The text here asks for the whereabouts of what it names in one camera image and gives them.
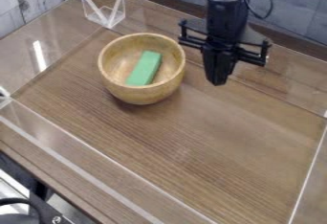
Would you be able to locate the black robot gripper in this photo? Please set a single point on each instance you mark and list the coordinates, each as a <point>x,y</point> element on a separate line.
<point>222,33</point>

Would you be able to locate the green rectangular block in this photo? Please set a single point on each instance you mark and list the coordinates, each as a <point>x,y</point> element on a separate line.
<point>145,69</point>

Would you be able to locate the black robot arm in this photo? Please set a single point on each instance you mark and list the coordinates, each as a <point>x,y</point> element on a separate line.
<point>224,38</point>

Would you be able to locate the wooden bowl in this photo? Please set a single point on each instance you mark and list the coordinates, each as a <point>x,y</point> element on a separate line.
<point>117,59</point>

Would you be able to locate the clear acrylic corner bracket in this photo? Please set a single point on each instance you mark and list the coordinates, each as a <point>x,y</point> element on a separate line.
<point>104,16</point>

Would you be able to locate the black metal table mount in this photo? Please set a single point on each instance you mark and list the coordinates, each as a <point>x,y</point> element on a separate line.
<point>50,216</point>

